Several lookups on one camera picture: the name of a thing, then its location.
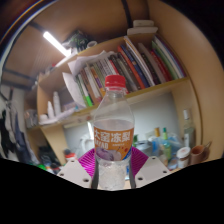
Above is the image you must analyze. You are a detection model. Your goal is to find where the tall clear glass bottle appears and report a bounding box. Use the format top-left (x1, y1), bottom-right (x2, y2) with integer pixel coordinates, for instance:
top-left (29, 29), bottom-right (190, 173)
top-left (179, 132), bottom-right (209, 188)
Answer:
top-left (182, 109), bottom-right (197, 149)

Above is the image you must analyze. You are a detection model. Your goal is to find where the under-shelf light strip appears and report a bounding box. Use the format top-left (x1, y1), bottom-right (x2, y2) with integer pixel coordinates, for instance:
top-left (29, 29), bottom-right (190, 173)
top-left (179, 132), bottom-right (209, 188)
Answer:
top-left (86, 120), bottom-right (95, 141)

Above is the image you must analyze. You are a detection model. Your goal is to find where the clear drink bottle red cap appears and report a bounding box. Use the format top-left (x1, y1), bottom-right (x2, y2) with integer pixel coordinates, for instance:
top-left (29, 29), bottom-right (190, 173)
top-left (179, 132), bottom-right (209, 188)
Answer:
top-left (93, 74), bottom-right (135, 191)

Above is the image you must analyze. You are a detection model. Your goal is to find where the green-capped bottle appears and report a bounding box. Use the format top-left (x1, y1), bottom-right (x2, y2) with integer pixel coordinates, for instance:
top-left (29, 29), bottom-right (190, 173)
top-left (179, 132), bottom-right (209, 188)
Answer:
top-left (161, 127), bottom-right (172, 161)

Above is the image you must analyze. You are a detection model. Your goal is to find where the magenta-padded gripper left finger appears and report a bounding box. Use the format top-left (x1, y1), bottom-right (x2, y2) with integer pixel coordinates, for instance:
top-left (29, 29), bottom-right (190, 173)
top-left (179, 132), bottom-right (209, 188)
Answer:
top-left (56, 148), bottom-right (99, 190)

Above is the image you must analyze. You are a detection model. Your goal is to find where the grey hanging garment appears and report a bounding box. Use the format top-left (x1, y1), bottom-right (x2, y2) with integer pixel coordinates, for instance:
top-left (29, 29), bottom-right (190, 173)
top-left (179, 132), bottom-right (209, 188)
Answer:
top-left (9, 106), bottom-right (34, 162)

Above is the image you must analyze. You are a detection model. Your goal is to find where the dark hanging jacket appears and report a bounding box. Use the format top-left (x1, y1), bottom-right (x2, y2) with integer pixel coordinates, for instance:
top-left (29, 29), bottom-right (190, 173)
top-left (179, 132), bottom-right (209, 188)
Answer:
top-left (0, 109), bottom-right (18, 158)

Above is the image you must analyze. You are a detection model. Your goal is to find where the ceiling light strip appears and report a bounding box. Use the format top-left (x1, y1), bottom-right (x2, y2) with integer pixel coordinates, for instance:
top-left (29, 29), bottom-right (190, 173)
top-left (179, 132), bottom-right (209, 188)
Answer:
top-left (42, 30), bottom-right (72, 58)

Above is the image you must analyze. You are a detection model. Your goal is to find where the red and white jar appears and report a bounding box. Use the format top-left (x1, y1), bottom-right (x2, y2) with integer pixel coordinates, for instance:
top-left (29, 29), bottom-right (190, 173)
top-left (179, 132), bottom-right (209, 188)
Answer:
top-left (64, 150), bottom-right (78, 163)

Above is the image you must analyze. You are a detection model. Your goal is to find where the yellow-capped bottle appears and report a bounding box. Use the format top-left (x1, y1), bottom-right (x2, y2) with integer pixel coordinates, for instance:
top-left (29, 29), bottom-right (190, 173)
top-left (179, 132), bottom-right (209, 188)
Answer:
top-left (153, 127), bottom-right (162, 142)

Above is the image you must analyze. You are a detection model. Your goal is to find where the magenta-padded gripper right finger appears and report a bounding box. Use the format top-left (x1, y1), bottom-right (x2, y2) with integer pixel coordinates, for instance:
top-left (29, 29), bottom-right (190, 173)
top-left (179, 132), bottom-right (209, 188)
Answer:
top-left (128, 146), bottom-right (173, 189)

